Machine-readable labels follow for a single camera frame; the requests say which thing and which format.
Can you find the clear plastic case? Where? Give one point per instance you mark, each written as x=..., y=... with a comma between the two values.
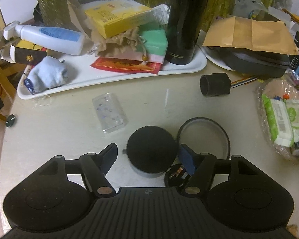
x=109, y=112

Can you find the white bottle blue label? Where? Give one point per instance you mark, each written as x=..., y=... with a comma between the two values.
x=52, y=38

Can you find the red envelope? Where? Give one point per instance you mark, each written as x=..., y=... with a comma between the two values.
x=124, y=66

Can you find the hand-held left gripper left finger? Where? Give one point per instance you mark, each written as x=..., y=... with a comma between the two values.
x=109, y=158

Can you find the pale blue rolled sock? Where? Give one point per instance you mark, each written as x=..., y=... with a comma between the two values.
x=49, y=74

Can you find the round white tray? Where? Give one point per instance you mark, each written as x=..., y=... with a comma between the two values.
x=214, y=59

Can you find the black round can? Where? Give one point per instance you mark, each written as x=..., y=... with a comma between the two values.
x=152, y=149

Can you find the brown paper envelope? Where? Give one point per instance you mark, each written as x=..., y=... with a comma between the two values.
x=251, y=34

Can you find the black cylinder module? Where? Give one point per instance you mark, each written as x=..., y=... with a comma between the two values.
x=214, y=84

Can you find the yellow packet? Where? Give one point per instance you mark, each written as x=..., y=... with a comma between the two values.
x=296, y=17

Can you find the black zip case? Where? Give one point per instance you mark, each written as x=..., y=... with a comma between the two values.
x=254, y=63

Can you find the long white tray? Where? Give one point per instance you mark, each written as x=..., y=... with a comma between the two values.
x=114, y=82

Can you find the white and green wipes pack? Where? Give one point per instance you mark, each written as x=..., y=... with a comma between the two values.
x=276, y=119

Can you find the black thermos bottle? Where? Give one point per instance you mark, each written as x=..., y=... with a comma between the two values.
x=186, y=25

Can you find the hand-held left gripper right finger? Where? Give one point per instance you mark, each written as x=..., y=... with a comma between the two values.
x=188, y=159

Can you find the yellow box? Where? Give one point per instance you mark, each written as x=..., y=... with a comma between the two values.
x=114, y=17

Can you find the black and yellow tube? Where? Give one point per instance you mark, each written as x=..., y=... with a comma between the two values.
x=25, y=56

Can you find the small black round cap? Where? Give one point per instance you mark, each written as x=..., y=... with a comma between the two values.
x=10, y=120

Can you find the green box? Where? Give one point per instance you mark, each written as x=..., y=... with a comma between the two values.
x=154, y=41

